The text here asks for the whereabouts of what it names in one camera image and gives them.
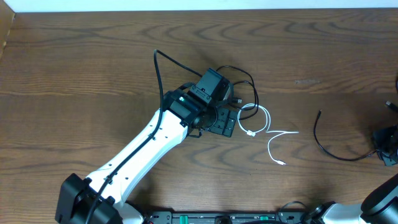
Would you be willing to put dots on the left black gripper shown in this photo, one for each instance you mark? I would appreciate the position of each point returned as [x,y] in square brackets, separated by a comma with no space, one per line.
[224,123]

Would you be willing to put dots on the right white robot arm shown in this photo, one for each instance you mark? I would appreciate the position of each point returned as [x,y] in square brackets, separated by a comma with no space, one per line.
[380,206]

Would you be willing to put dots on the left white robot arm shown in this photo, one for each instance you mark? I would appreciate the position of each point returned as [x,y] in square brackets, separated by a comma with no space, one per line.
[101,196]

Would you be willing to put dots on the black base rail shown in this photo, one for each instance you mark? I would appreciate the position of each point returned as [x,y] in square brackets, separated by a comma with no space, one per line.
[286,214]

